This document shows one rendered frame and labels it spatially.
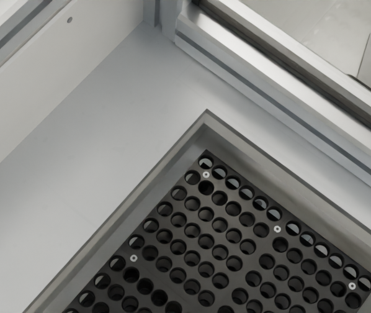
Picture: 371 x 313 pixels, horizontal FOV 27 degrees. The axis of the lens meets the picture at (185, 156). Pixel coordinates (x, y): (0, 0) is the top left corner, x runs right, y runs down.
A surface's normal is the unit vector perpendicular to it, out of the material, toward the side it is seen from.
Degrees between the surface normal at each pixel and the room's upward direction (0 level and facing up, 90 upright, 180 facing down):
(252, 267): 0
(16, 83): 90
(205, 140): 0
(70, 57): 90
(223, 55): 90
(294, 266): 0
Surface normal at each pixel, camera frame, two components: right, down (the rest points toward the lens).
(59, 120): 0.06, -0.40
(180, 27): -0.62, 0.70
